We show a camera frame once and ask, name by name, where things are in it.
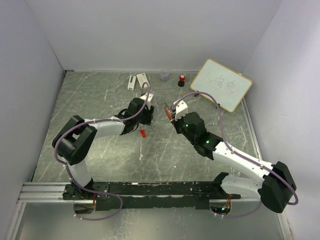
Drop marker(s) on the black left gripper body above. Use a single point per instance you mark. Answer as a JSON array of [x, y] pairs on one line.
[[146, 116]]

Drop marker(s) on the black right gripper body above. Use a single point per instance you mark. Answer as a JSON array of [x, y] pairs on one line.
[[179, 126]]

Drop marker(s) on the red handled metal key holder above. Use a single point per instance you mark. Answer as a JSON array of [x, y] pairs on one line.
[[169, 111]]

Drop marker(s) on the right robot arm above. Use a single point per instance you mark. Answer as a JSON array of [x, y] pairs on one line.
[[273, 184]]

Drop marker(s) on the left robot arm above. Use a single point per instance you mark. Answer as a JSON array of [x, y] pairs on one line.
[[74, 141]]

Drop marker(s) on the red usb stick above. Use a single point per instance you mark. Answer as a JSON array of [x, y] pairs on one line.
[[142, 132]]

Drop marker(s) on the white stapler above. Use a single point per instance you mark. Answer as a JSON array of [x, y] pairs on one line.
[[131, 83]]

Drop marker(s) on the white green staple box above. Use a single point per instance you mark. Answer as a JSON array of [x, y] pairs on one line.
[[143, 81]]

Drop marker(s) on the red black stamp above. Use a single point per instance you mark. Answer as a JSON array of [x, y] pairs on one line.
[[181, 82]]

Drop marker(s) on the clear paperclip jar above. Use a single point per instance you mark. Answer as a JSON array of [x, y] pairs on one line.
[[164, 75]]

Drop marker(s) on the yellow framed whiteboard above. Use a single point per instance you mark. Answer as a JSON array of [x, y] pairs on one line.
[[226, 86]]

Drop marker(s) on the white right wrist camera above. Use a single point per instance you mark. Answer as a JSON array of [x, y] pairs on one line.
[[180, 110]]

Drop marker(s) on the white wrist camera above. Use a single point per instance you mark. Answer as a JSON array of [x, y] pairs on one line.
[[180, 110], [148, 98]]

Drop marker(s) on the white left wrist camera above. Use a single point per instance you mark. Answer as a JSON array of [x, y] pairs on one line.
[[148, 98]]

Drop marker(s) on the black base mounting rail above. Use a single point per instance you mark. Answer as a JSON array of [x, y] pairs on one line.
[[149, 195]]

